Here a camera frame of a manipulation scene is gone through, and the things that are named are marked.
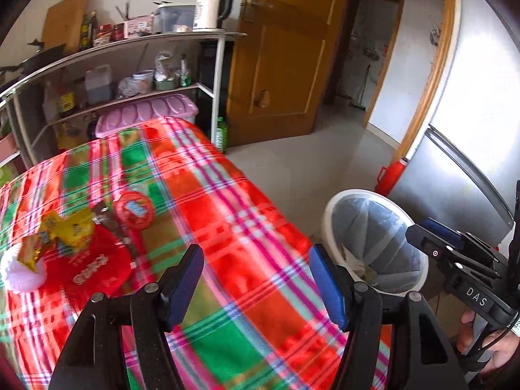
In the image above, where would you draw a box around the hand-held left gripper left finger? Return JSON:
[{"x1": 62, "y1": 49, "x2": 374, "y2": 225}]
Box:
[{"x1": 49, "y1": 244, "x2": 205, "y2": 390}]

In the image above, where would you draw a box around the brown coffee sachet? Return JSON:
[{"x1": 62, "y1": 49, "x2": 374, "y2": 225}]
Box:
[{"x1": 91, "y1": 203, "x2": 137, "y2": 254}]

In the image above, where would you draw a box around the clear plastic bottle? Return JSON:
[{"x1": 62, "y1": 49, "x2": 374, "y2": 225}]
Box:
[{"x1": 42, "y1": 81, "x2": 58, "y2": 120}]

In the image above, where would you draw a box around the red green plaid tablecloth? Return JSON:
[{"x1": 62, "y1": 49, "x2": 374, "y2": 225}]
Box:
[{"x1": 0, "y1": 116, "x2": 391, "y2": 390}]

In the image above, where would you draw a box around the dark liquid plastic jug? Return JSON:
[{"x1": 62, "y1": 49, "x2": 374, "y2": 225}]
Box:
[{"x1": 84, "y1": 65, "x2": 113, "y2": 105}]

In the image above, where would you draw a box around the transparent bin liner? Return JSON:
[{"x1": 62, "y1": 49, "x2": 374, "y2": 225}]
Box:
[{"x1": 331, "y1": 195, "x2": 427, "y2": 293}]

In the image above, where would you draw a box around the storage box with pink lid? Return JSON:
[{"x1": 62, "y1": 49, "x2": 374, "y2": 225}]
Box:
[{"x1": 95, "y1": 93, "x2": 200, "y2": 139}]

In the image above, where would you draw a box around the white electric kettle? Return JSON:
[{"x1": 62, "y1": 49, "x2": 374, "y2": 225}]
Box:
[{"x1": 192, "y1": 0, "x2": 235, "y2": 32}]

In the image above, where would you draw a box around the clear storage container grey lid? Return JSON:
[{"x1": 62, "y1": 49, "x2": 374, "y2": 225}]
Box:
[{"x1": 154, "y1": 3, "x2": 198, "y2": 34}]

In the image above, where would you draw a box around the white printed snack bag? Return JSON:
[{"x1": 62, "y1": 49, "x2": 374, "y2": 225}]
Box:
[{"x1": 154, "y1": 51, "x2": 181, "y2": 81}]

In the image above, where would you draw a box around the brown wooden door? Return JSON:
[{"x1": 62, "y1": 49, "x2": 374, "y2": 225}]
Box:
[{"x1": 225, "y1": 0, "x2": 354, "y2": 147}]

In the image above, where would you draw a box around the clear crumpled plastic bag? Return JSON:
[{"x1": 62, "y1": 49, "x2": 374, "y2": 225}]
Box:
[{"x1": 118, "y1": 76, "x2": 141, "y2": 99}]

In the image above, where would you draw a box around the white tub blue lid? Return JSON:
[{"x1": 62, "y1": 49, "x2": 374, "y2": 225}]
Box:
[{"x1": 133, "y1": 69, "x2": 156, "y2": 93}]

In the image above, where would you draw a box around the white round trash bin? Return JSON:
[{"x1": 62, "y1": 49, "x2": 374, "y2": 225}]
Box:
[{"x1": 323, "y1": 189, "x2": 429, "y2": 297}]

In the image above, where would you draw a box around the broom with green head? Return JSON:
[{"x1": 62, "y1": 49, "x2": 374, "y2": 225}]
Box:
[{"x1": 351, "y1": 65, "x2": 372, "y2": 110}]

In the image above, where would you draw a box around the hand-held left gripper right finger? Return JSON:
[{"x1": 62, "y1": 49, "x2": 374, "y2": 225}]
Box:
[{"x1": 309, "y1": 244, "x2": 470, "y2": 390}]

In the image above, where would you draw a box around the red thermos flask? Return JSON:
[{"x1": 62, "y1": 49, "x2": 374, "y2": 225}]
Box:
[{"x1": 374, "y1": 156, "x2": 408, "y2": 198}]

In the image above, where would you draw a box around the wooden cutting board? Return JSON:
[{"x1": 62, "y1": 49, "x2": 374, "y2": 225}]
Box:
[{"x1": 42, "y1": 0, "x2": 91, "y2": 53}]

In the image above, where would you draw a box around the person's right hand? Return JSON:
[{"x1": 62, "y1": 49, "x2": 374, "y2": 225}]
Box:
[{"x1": 457, "y1": 311, "x2": 520, "y2": 368}]

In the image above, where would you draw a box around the red snack bag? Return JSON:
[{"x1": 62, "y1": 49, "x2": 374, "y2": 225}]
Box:
[{"x1": 38, "y1": 225, "x2": 133, "y2": 299}]

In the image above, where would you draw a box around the green plastic bottle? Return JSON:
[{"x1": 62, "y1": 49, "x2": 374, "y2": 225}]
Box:
[{"x1": 215, "y1": 116, "x2": 229, "y2": 154}]

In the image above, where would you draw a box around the gold orange snack wrapper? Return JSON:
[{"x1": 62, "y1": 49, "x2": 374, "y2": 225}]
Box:
[{"x1": 17, "y1": 231, "x2": 51, "y2": 271}]

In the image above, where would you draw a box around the yellow snack wrapper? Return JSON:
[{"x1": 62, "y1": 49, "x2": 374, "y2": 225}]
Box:
[{"x1": 41, "y1": 207, "x2": 96, "y2": 248}]

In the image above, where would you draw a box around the metal door handle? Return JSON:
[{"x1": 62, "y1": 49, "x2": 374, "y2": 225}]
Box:
[{"x1": 240, "y1": 0, "x2": 273, "y2": 23}]

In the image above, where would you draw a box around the yellow label oil bottle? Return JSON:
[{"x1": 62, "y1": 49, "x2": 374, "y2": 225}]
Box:
[{"x1": 56, "y1": 85, "x2": 77, "y2": 116}]

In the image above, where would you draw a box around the black wok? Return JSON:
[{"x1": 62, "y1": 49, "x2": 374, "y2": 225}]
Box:
[{"x1": 0, "y1": 41, "x2": 68, "y2": 81}]

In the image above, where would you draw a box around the white kitchen shelf unit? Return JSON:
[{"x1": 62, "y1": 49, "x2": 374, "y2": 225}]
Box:
[{"x1": 0, "y1": 30, "x2": 248, "y2": 171}]

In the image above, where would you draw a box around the red lidded round container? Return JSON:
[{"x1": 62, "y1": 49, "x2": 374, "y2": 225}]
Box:
[{"x1": 115, "y1": 184, "x2": 155, "y2": 230}]

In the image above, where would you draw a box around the pink utensil holder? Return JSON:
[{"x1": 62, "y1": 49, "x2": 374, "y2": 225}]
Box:
[{"x1": 124, "y1": 15, "x2": 155, "y2": 38}]

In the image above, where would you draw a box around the silver refrigerator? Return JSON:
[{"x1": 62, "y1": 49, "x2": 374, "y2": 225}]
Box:
[{"x1": 390, "y1": 0, "x2": 520, "y2": 248}]

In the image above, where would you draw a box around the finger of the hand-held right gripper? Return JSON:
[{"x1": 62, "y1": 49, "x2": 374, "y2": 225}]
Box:
[
  {"x1": 406, "y1": 223, "x2": 508, "y2": 282},
  {"x1": 420, "y1": 217, "x2": 492, "y2": 249}
]

